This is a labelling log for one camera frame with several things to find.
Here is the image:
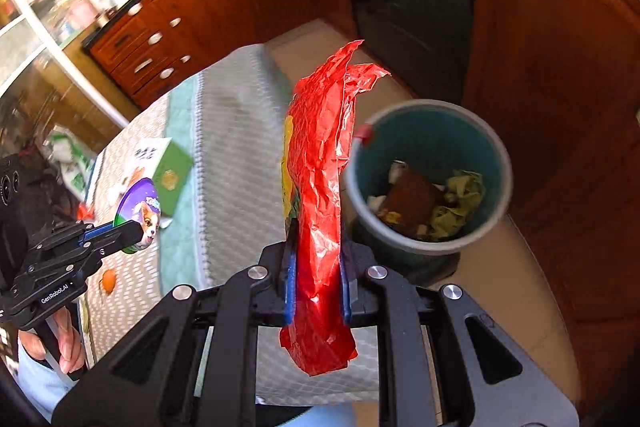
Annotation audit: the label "green cardboard food box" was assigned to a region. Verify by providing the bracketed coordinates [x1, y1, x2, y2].
[85, 138, 196, 215]

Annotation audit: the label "brown red snack packet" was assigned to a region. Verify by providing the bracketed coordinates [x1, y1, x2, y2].
[377, 167, 446, 238]

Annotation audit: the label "patterned grey teal tablecloth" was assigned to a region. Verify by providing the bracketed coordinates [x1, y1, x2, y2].
[80, 44, 386, 393]

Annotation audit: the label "pale green woven bundle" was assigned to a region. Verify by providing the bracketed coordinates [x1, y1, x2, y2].
[445, 171, 486, 212]

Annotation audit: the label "light blue jacket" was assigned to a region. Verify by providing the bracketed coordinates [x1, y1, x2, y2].
[280, 402, 357, 427]

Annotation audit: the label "glass sliding door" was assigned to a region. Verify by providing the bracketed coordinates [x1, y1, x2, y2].
[0, 0, 131, 168]

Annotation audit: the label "person's left hand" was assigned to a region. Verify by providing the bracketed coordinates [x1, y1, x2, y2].
[17, 307, 87, 375]

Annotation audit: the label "person's left forearm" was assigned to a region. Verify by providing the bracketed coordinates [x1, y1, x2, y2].
[15, 339, 76, 425]

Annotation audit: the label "beige paper cup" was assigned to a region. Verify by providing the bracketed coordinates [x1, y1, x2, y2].
[429, 204, 471, 242]

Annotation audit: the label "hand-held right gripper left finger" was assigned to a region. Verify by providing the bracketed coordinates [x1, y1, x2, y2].
[52, 227, 301, 427]

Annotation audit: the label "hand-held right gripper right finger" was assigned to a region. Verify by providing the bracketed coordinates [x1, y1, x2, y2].
[340, 236, 581, 427]

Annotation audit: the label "grey teal plastic bin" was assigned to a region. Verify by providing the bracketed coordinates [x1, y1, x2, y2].
[342, 99, 513, 258]

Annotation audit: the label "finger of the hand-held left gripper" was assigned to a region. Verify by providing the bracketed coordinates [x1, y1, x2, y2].
[80, 218, 127, 244]
[91, 223, 147, 259]

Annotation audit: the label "built-in black oven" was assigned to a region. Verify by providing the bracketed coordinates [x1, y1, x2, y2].
[332, 0, 478, 100]

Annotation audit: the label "red plastic bag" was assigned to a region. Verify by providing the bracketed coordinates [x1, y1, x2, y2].
[279, 39, 392, 377]

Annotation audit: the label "white green printed sack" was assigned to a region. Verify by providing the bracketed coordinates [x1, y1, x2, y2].
[42, 124, 96, 202]

